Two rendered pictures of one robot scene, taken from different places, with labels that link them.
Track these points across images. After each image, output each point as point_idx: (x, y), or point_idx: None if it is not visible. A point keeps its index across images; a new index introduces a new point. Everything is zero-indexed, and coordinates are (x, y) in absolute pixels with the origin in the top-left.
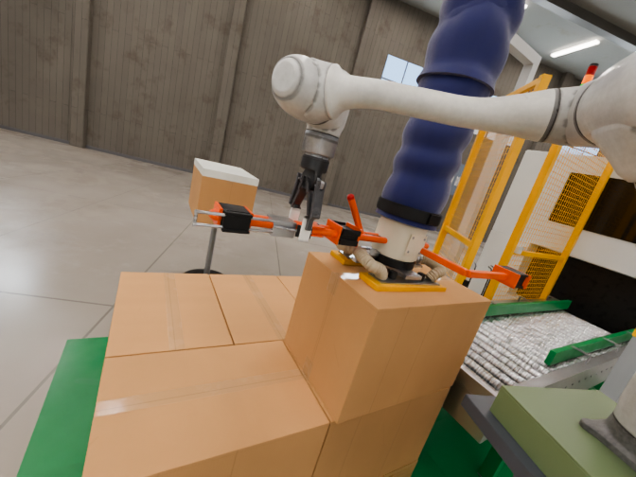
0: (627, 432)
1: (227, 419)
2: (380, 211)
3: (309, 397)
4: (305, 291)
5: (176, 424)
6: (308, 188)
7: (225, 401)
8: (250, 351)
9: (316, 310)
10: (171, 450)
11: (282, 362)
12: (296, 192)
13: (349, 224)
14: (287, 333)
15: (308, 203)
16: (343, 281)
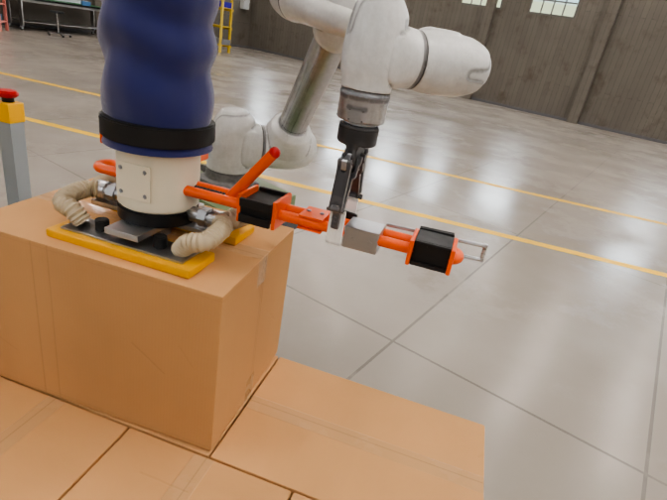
0: (238, 176)
1: (367, 409)
2: (198, 151)
3: (273, 379)
4: (229, 343)
5: (413, 431)
6: (363, 167)
7: (359, 423)
8: (281, 464)
9: (249, 328)
10: (422, 415)
11: (254, 426)
12: (349, 187)
13: (245, 193)
14: (213, 435)
15: (359, 183)
16: (270, 252)
